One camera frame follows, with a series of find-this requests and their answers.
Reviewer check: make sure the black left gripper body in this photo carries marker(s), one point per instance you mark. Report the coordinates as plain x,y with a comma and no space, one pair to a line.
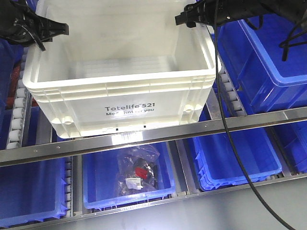
15,17

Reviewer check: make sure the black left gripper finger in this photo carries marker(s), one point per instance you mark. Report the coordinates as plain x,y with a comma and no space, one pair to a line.
56,27
42,36

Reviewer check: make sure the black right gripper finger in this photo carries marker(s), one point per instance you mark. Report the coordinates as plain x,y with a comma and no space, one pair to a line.
191,15

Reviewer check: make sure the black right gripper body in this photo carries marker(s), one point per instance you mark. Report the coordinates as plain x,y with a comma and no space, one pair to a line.
224,11

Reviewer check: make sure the white Totelife plastic crate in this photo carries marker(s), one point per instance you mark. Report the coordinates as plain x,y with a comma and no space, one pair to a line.
125,65

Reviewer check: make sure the blue bin far left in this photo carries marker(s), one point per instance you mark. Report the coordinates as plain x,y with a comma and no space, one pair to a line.
10,56

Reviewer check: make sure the white roller track left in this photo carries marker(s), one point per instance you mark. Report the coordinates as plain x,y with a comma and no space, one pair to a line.
15,137

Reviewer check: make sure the white roller track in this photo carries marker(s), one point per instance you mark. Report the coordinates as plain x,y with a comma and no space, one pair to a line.
232,105
68,186
15,137

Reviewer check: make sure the large blue bin upper right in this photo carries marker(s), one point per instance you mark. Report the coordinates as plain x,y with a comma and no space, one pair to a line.
254,62

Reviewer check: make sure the white roller track right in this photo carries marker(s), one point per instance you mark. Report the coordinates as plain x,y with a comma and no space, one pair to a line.
232,105

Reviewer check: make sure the grey metal shelf rack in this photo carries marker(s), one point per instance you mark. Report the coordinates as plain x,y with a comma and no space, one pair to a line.
234,208

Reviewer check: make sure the white roller track lower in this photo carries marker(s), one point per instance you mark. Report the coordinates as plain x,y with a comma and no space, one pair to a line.
68,186

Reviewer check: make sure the blue bin far right lower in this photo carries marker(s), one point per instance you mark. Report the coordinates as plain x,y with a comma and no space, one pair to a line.
293,138

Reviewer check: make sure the blue bin lower left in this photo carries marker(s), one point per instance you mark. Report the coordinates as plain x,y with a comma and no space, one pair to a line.
32,192

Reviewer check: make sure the blue bin with bag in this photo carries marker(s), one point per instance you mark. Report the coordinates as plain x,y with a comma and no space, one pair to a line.
99,180

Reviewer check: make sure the clear bag of parts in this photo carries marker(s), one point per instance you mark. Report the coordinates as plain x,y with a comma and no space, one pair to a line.
137,170

